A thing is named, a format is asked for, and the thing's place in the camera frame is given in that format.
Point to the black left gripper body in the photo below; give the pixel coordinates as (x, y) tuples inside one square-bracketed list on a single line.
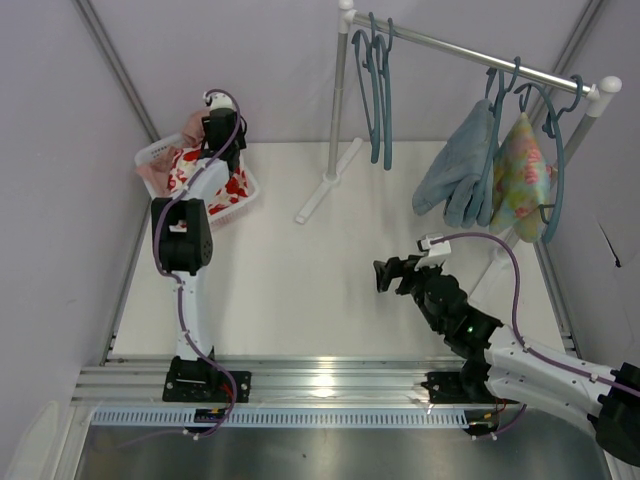
[(229, 151)]

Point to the white plastic laundry basket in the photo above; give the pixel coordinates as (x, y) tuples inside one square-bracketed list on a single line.
[(236, 211)]

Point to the pink crumpled garment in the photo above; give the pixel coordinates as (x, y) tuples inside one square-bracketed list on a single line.
[(166, 164)]

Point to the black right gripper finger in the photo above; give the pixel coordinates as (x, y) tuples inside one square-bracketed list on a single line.
[(387, 269), (383, 283)]

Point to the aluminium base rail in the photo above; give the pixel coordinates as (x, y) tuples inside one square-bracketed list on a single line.
[(322, 381)]

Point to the pastel floral garment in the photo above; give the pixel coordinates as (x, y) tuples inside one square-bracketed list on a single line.
[(498, 223)]

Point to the light blue fleece garment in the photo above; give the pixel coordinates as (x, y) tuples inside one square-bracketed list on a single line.
[(454, 176)]

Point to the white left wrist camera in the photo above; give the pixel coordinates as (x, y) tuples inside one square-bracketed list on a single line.
[(215, 100)]

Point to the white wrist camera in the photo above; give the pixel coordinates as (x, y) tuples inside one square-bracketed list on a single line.
[(215, 100), (434, 250)]

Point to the white slotted cable duct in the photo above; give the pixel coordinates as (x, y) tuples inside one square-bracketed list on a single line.
[(249, 417)]

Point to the teal hanger with floral garment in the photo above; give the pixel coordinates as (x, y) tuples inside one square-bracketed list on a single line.
[(527, 175)]

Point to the red poppy print skirt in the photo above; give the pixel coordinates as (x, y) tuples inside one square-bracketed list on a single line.
[(235, 187)]

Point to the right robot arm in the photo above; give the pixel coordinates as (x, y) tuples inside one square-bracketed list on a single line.
[(601, 400)]

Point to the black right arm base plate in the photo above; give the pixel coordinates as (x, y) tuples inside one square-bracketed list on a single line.
[(457, 387)]

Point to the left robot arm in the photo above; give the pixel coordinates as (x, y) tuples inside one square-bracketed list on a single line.
[(182, 241)]

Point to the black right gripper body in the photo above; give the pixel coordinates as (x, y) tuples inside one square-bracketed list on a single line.
[(405, 277)]

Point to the teal hanger with blue garment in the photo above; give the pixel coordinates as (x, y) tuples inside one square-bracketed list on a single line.
[(495, 109)]

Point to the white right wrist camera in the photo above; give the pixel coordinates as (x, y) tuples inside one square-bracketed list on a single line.
[(434, 250)]

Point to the grey corner frame post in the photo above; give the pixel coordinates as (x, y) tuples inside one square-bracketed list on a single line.
[(107, 50)]

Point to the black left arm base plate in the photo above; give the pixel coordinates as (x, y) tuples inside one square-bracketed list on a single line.
[(195, 381)]

